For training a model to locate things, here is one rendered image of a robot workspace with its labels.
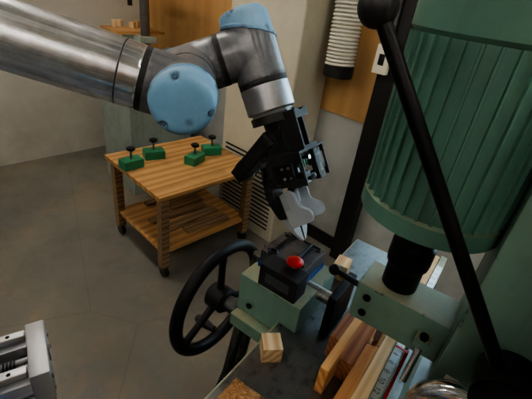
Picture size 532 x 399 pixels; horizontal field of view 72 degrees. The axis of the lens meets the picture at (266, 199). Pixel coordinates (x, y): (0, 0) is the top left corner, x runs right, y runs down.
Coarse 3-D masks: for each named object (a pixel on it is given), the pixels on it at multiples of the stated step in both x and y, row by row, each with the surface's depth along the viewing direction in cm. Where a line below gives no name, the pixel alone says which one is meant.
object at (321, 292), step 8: (344, 280) 66; (320, 288) 68; (336, 288) 64; (344, 288) 64; (352, 288) 69; (320, 296) 67; (328, 296) 67; (336, 296) 62; (344, 296) 65; (328, 304) 62; (336, 304) 62; (344, 304) 68; (328, 312) 63; (336, 312) 65; (328, 320) 64; (336, 320) 68; (320, 328) 66; (328, 328) 64
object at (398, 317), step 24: (360, 288) 55; (384, 288) 54; (432, 288) 56; (360, 312) 56; (384, 312) 54; (408, 312) 52; (432, 312) 51; (456, 312) 52; (408, 336) 53; (432, 336) 51; (432, 360) 52
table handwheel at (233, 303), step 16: (240, 240) 81; (208, 256) 74; (224, 256) 76; (192, 272) 73; (208, 272) 73; (224, 272) 80; (192, 288) 71; (208, 288) 82; (224, 288) 82; (176, 304) 71; (208, 304) 82; (224, 304) 81; (176, 320) 71; (224, 320) 93; (176, 336) 73; (192, 336) 79; (208, 336) 88; (192, 352) 81
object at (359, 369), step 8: (384, 336) 63; (368, 344) 61; (360, 360) 58; (368, 360) 58; (352, 368) 57; (360, 368) 57; (352, 376) 56; (360, 376) 56; (344, 384) 54; (352, 384) 54; (344, 392) 53; (352, 392) 53
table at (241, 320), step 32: (352, 256) 88; (384, 256) 90; (256, 320) 72; (320, 320) 70; (256, 352) 62; (288, 352) 62; (320, 352) 63; (224, 384) 56; (256, 384) 57; (288, 384) 57
